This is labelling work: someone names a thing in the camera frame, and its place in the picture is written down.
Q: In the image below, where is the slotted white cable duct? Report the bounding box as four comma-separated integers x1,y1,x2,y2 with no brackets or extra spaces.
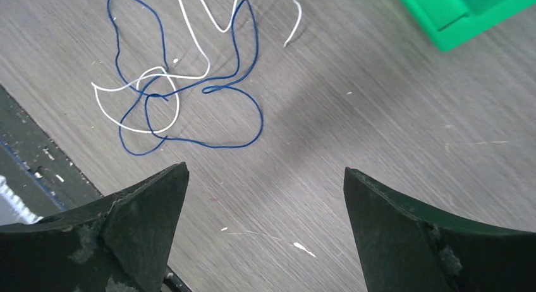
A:
1,176,43,225

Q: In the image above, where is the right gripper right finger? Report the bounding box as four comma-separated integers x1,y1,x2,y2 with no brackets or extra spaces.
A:
343,168,535,291

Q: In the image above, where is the green six-compartment bin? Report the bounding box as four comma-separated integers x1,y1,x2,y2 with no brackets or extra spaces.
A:
401,0,535,52

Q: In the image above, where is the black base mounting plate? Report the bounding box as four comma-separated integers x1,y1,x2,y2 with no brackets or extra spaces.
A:
1,88,102,214

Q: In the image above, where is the white wire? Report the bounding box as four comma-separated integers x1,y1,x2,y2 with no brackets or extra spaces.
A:
91,0,303,135

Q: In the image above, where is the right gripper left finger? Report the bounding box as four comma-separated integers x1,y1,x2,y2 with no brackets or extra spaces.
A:
1,163,190,291

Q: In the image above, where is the blue wire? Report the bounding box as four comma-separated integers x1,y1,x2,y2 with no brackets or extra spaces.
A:
106,0,265,157

